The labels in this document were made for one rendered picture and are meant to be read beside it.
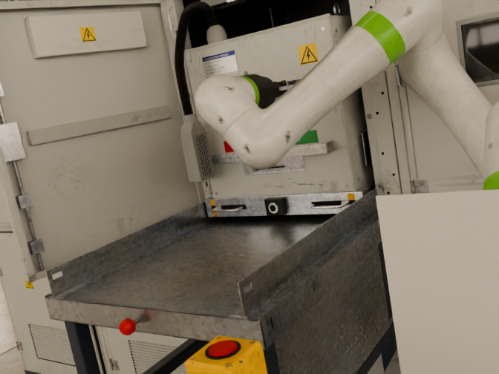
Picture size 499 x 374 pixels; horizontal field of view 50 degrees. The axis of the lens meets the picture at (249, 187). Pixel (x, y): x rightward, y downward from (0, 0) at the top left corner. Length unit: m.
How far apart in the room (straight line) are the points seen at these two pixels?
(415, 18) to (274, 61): 0.49
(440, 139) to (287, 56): 0.46
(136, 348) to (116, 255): 0.93
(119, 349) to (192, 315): 1.39
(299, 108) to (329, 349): 0.53
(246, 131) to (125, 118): 0.68
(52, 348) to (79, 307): 1.53
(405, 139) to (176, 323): 0.77
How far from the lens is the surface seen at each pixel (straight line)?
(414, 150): 1.46
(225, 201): 1.70
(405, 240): 0.82
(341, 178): 1.49
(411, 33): 1.19
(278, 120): 1.10
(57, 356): 2.83
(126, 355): 2.42
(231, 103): 1.12
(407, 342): 0.89
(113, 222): 1.71
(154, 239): 1.59
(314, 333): 1.19
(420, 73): 1.29
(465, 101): 1.21
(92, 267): 1.44
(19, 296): 2.88
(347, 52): 1.15
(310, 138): 1.51
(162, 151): 1.79
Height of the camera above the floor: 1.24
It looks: 10 degrees down
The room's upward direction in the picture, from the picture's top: 10 degrees counter-clockwise
